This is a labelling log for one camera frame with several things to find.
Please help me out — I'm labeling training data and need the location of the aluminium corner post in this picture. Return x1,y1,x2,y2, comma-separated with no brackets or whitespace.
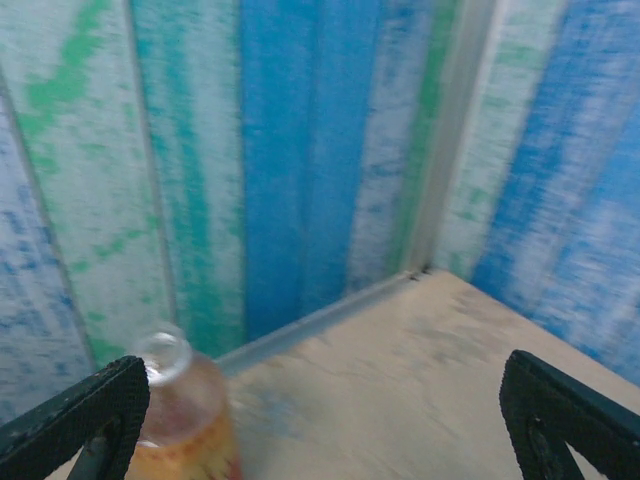
392,0,499,276

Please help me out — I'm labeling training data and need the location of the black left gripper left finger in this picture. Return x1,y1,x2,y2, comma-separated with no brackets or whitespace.
0,354,151,480

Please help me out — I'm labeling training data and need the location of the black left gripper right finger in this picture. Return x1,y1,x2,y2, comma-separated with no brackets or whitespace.
499,349,640,480

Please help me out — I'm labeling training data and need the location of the aluminium table edge strip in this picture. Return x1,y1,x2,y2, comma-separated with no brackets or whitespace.
214,269,419,376

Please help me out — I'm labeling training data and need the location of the orange tea bottle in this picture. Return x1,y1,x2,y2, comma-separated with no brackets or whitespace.
127,319,245,480

